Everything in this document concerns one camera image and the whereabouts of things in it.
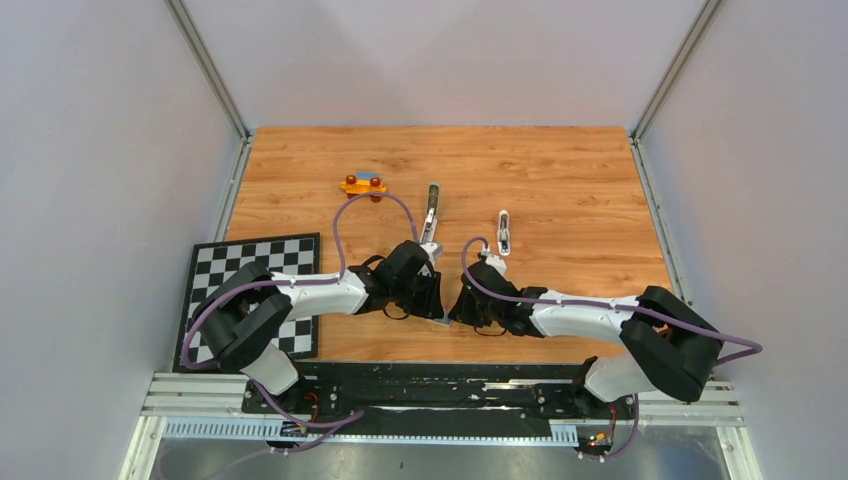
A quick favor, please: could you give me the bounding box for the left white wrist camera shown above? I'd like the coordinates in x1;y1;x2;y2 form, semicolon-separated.
420;242;443;266

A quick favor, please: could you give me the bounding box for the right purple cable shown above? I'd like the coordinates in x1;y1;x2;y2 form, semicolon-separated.
460;237;764;366

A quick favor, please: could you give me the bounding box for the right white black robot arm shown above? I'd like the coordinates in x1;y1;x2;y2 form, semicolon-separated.
448;260;724;418

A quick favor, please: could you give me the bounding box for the small white stapler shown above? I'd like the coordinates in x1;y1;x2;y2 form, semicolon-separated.
497;210;511;256

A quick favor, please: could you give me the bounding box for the checkerboard calibration mat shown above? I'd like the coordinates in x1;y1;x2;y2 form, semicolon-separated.
172;232;321;373

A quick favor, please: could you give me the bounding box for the orange toy car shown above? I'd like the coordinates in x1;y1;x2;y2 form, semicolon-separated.
340;171;387;202

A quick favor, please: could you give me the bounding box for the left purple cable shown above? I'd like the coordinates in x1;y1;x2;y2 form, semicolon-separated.
180;192;421;455

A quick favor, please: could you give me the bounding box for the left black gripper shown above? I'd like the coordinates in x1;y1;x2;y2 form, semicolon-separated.
392;269;444;319

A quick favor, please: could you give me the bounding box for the purple cable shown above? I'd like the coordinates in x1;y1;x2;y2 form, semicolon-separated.
460;237;764;366
180;192;421;455

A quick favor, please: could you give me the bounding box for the grey white stapler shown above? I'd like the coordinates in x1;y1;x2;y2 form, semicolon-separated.
419;183;440;244

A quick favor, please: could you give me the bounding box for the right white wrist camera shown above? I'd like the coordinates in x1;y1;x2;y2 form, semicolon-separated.
479;251;507;276

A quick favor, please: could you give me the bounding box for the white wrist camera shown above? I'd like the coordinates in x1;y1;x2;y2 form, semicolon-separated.
479;251;507;276
420;242;443;266

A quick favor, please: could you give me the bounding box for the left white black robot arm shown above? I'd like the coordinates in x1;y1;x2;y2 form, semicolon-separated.
181;241;444;413

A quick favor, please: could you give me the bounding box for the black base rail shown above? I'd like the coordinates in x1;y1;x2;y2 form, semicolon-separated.
142;360;743;452

